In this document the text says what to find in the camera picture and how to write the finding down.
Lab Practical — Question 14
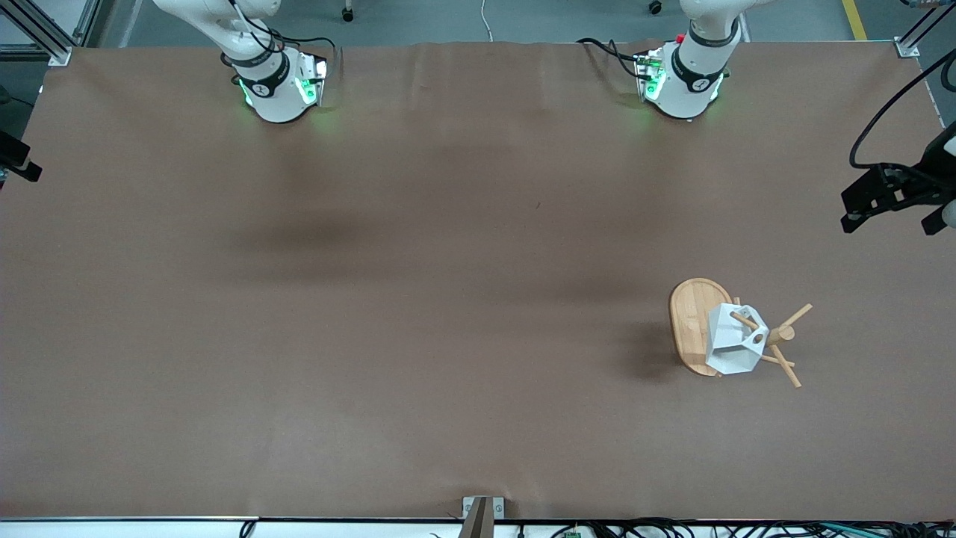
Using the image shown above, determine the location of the black right base cable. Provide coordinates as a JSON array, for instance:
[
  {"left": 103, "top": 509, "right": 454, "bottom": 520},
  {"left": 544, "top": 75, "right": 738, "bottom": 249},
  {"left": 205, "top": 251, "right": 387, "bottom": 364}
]
[{"left": 220, "top": 30, "right": 338, "bottom": 75}]

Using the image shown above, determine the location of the black cable bundle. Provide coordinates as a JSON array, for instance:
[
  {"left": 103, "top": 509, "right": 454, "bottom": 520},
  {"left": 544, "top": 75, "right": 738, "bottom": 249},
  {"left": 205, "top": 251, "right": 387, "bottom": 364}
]
[{"left": 549, "top": 518, "right": 956, "bottom": 538}]

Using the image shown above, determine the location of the white faceted cup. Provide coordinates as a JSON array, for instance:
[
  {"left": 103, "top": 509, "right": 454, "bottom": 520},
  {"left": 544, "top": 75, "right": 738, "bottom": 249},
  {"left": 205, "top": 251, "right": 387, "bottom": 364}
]
[{"left": 704, "top": 303, "right": 770, "bottom": 376}]

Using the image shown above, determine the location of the black base cable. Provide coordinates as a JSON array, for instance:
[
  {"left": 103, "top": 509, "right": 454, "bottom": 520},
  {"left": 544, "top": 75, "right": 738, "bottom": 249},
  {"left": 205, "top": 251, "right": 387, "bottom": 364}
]
[
  {"left": 220, "top": 30, "right": 338, "bottom": 75},
  {"left": 577, "top": 37, "right": 645, "bottom": 79}
]

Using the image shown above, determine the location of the white table edge rail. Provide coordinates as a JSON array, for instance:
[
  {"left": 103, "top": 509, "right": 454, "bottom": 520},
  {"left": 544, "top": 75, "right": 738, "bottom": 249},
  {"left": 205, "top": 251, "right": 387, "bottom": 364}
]
[{"left": 0, "top": 517, "right": 956, "bottom": 538}]

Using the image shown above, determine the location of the white side rail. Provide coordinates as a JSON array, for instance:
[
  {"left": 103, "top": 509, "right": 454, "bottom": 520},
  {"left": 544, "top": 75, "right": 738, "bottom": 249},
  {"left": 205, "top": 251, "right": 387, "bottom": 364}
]
[{"left": 925, "top": 78, "right": 956, "bottom": 128}]

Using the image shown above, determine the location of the aluminium frame profile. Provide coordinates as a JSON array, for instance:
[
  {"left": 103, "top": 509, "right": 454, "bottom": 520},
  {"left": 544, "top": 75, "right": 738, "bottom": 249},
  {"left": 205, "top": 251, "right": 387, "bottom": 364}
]
[
  {"left": 895, "top": 0, "right": 956, "bottom": 59},
  {"left": 0, "top": 0, "right": 102, "bottom": 67}
]

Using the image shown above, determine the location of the brown table cover sheet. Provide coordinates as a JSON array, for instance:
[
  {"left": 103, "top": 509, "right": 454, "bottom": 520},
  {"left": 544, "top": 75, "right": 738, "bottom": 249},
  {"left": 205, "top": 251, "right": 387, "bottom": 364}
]
[{"left": 0, "top": 39, "right": 956, "bottom": 522}]

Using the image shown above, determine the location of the black left base cable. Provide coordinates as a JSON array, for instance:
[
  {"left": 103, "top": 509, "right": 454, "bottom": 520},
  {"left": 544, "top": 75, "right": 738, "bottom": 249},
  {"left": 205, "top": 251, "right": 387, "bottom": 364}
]
[{"left": 577, "top": 37, "right": 645, "bottom": 79}]

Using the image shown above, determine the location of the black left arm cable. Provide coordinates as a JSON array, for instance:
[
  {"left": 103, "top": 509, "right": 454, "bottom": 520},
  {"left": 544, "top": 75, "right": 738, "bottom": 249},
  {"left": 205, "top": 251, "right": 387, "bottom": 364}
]
[{"left": 849, "top": 49, "right": 956, "bottom": 170}]

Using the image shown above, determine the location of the metal bracket with post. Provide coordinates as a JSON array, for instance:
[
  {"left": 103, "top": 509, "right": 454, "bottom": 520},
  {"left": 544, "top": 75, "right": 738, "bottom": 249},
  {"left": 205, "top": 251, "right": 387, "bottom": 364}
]
[{"left": 459, "top": 496, "right": 506, "bottom": 538}]

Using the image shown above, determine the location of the wooden cup rack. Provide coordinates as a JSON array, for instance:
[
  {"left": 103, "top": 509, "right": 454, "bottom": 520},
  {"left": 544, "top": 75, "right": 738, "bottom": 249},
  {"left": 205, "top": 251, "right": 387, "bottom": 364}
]
[{"left": 668, "top": 278, "right": 813, "bottom": 389}]

